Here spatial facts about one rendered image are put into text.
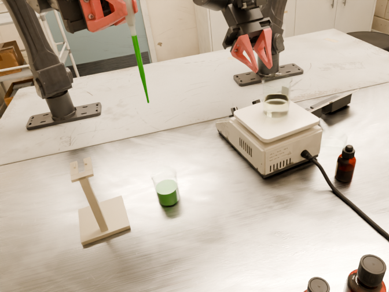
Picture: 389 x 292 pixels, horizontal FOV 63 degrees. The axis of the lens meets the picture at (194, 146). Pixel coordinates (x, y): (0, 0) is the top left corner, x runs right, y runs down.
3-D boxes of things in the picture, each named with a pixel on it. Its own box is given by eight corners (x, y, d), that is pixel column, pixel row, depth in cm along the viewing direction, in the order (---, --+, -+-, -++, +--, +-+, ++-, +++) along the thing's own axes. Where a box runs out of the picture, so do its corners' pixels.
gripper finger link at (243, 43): (282, 57, 66) (264, 20, 68) (253, 65, 64) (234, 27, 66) (270, 73, 72) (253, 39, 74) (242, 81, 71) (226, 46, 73)
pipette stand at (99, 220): (79, 212, 57) (52, 156, 50) (122, 197, 59) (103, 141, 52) (82, 245, 51) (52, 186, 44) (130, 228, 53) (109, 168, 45)
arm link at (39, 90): (70, 68, 81) (62, 63, 85) (36, 80, 77) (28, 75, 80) (79, 90, 85) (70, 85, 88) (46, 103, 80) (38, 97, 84)
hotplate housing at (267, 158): (215, 131, 74) (212, 101, 69) (263, 115, 77) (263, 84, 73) (270, 188, 56) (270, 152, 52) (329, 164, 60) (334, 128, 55)
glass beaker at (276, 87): (265, 107, 63) (265, 69, 59) (293, 110, 61) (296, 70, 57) (257, 122, 59) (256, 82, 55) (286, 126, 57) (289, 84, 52)
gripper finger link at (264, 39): (286, 56, 66) (267, 19, 68) (256, 65, 64) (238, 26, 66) (273, 72, 73) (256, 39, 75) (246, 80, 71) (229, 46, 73)
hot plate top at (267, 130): (231, 115, 63) (231, 110, 63) (282, 98, 66) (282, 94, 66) (264, 144, 54) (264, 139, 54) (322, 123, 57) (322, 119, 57)
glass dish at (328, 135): (331, 134, 67) (333, 125, 66) (352, 146, 63) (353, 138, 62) (311, 142, 66) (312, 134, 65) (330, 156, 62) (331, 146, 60)
